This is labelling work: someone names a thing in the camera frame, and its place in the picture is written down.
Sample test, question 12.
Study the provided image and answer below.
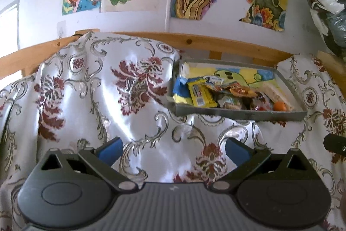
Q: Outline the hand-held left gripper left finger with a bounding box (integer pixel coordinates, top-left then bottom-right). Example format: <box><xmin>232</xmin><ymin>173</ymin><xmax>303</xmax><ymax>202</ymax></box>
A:
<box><xmin>34</xmin><ymin>137</ymin><xmax>138</xmax><ymax>192</ymax></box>

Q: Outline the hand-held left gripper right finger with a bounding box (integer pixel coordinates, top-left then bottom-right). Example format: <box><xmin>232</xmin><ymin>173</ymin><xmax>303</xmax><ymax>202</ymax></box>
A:
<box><xmin>211</xmin><ymin>137</ymin><xmax>314</xmax><ymax>192</ymax></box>

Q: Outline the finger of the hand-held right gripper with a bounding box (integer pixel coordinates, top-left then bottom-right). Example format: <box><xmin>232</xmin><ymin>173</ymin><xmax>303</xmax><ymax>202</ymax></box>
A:
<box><xmin>323</xmin><ymin>134</ymin><xmax>346</xmax><ymax>157</ymax></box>

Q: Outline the grey shallow tray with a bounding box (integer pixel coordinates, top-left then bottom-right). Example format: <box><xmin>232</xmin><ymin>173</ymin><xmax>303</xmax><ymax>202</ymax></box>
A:
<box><xmin>166</xmin><ymin>58</ymin><xmax>307</xmax><ymax>122</ymax></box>

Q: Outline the orange-brown fried snack packet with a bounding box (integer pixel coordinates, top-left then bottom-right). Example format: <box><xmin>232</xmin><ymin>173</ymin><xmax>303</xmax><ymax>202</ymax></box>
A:
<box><xmin>222</xmin><ymin>83</ymin><xmax>257</xmax><ymax>98</ymax></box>

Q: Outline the yellow snack packet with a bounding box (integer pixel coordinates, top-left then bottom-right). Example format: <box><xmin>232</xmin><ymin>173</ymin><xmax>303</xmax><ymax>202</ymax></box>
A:
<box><xmin>187</xmin><ymin>78</ymin><xmax>218</xmax><ymax>108</ymax></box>

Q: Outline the sandwich packet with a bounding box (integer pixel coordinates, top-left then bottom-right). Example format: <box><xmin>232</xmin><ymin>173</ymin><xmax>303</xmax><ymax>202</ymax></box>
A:
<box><xmin>263</xmin><ymin>82</ymin><xmax>295</xmax><ymax>111</ymax></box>

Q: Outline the blue-edged cookie packet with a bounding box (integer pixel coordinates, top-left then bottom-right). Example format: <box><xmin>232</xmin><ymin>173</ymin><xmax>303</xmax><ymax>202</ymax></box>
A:
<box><xmin>204</xmin><ymin>74</ymin><xmax>225</xmax><ymax>85</ymax></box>

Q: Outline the floral printed blanket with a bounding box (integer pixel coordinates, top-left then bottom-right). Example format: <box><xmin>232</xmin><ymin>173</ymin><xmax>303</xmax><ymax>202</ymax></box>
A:
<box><xmin>0</xmin><ymin>32</ymin><xmax>346</xmax><ymax>231</ymax></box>

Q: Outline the plastic bag of clothes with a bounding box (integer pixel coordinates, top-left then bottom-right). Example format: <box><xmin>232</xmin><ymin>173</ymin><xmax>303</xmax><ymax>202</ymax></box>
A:
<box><xmin>303</xmin><ymin>0</ymin><xmax>346</xmax><ymax>57</ymax></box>

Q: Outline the wooden bed frame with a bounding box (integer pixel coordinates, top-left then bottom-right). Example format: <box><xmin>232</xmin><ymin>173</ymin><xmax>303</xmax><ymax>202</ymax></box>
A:
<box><xmin>0</xmin><ymin>29</ymin><xmax>346</xmax><ymax>85</ymax></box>

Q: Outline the white wall socket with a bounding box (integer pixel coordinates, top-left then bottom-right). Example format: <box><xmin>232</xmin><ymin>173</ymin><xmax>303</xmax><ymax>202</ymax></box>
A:
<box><xmin>57</xmin><ymin>20</ymin><xmax>67</xmax><ymax>39</ymax></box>

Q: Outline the white window frame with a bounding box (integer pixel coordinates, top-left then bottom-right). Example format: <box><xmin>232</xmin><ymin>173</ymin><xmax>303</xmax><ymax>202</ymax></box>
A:
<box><xmin>0</xmin><ymin>0</ymin><xmax>21</xmax><ymax>58</ymax></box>

